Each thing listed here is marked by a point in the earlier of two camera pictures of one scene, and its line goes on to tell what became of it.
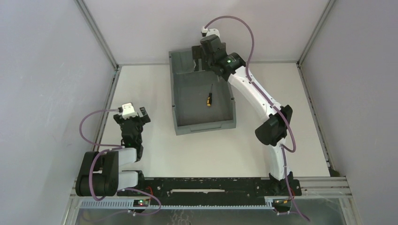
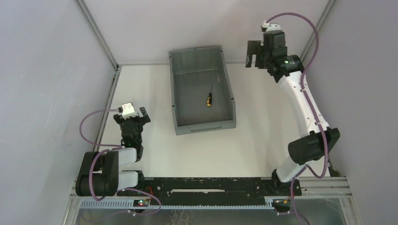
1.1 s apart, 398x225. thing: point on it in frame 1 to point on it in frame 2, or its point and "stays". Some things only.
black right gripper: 201,51 to 259,54
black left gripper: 132,121 stays
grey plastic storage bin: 189,89 stays
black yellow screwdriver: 209,100 stays
